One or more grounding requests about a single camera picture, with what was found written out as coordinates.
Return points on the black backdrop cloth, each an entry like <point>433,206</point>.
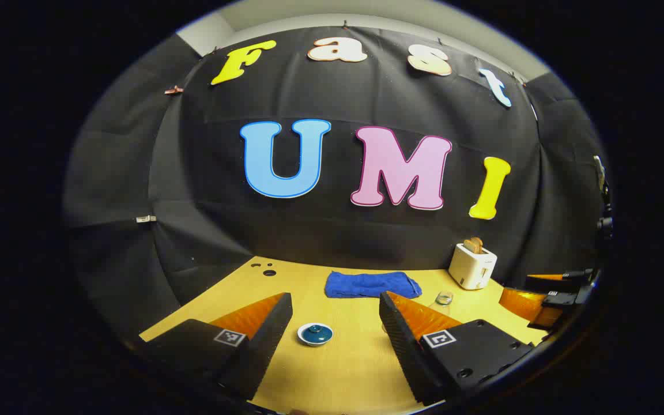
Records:
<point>332,230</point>

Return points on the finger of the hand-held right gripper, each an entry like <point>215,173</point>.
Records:
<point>557,283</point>
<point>525,302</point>

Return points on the clear plastic water bottle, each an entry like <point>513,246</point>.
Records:
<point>444,298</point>

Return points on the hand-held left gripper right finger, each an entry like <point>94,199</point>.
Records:
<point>404,351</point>

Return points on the toast slice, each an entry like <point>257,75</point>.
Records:
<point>470,247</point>
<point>479,244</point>

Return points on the blue teacup lid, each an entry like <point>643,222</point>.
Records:
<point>314,334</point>

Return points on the blue towel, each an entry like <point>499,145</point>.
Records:
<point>366,285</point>

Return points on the silver clip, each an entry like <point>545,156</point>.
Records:
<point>146,219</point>

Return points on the copper clip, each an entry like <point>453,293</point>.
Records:
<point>173,90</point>

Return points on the white toaster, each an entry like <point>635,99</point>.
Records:
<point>470,271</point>

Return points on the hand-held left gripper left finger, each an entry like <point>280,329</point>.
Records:
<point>263,351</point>

